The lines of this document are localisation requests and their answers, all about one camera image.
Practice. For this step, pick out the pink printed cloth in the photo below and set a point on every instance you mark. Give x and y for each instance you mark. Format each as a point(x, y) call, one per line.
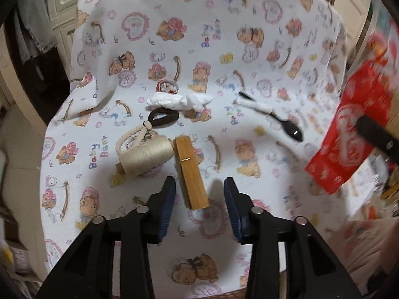
point(367, 249)

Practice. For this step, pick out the cream panel door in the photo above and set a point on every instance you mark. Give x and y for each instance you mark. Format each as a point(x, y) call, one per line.
point(349, 3)

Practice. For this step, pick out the black plastic spoon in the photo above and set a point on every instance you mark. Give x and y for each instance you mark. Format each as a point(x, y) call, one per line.
point(294, 132)

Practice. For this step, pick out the bear printed blanket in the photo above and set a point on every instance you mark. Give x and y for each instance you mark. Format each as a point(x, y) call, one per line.
point(218, 37)

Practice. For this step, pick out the grey hanging clothes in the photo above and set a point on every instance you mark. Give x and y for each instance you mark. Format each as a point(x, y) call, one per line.
point(34, 28)

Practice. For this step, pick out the white tissue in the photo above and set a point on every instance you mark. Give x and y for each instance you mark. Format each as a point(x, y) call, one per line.
point(168, 101)

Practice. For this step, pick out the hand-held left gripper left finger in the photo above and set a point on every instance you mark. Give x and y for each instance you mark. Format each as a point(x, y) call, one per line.
point(168, 205)

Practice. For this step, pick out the cardboard box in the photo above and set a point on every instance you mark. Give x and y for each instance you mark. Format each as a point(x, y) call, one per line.
point(15, 255)

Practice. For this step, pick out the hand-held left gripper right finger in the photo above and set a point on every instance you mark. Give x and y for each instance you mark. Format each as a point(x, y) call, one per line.
point(232, 206)

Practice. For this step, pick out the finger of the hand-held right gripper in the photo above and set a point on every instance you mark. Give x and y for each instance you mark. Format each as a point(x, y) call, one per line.
point(377, 137)

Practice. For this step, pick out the red snack packet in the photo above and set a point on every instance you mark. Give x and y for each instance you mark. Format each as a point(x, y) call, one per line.
point(352, 115)

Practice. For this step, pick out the white slatted cabinet door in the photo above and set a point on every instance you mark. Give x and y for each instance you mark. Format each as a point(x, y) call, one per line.
point(65, 12)

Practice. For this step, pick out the beige thread spool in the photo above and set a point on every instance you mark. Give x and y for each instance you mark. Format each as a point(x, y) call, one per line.
point(146, 155)

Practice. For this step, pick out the white paper wrap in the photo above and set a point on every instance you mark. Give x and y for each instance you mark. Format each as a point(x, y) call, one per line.
point(258, 106)

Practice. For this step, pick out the wooden clothespin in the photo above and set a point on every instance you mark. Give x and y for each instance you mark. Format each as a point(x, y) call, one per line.
point(190, 177)

